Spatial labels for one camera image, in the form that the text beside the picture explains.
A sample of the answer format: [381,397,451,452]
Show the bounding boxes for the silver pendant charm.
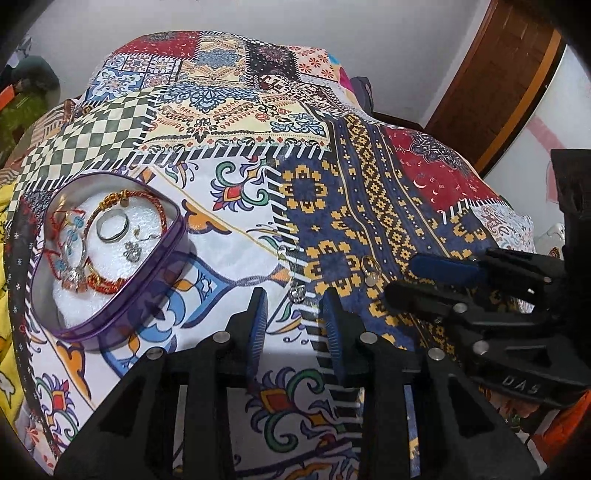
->
[123,241,142,264]

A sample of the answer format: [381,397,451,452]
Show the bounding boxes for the small silver earring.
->
[288,283,307,304]

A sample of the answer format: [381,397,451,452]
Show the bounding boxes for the round silver earring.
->
[361,255,382,287]

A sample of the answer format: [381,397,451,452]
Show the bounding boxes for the colourful patchwork bedspread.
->
[1,31,534,479]

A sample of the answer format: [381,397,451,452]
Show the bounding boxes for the purple heart-shaped tin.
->
[30,172,189,349]

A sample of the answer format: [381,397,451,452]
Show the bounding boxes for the wooden door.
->
[426,1,566,176]

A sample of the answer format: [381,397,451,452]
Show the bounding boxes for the yellow duck towel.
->
[0,184,24,427]

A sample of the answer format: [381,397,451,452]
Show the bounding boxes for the green patterned box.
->
[0,93,48,164]

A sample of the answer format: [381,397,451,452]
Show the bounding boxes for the pile of clothes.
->
[1,36,61,108]

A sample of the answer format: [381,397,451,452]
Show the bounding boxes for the silver bangle ring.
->
[95,208,131,244]

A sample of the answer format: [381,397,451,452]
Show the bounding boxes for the red braided bracelet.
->
[82,188,168,296]

